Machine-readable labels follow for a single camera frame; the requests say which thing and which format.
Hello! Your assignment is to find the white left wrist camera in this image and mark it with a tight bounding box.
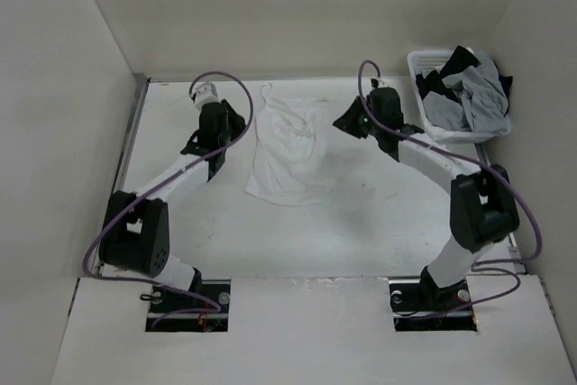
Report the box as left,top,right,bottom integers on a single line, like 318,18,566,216
189,82,220,111

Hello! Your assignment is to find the metal table edge rail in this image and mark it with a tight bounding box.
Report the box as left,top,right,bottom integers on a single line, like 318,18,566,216
97,73,150,275

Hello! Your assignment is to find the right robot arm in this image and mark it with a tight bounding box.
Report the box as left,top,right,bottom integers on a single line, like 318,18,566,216
333,87,519,309

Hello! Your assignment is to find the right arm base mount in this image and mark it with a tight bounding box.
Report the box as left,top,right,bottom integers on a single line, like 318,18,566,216
389,279,477,332

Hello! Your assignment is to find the grey folded tank top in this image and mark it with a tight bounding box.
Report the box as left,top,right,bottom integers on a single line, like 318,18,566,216
423,92,470,132

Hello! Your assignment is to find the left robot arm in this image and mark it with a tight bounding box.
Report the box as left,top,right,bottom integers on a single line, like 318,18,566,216
98,98,246,312

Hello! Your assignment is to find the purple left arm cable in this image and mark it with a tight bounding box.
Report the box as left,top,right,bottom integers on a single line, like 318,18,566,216
82,70,254,332

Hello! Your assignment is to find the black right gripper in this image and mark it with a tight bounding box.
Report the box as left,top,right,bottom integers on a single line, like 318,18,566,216
332,96,382,139

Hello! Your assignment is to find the white tank top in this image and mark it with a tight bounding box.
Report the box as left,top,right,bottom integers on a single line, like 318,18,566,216
244,82,334,206

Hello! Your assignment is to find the black tank top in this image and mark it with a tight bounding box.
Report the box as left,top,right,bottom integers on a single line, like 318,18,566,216
415,44,515,114

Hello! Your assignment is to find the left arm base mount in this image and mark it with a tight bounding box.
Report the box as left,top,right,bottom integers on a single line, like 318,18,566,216
140,280,232,333

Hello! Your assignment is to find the white plastic laundry basket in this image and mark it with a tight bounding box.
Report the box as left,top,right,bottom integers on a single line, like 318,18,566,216
407,46,513,143

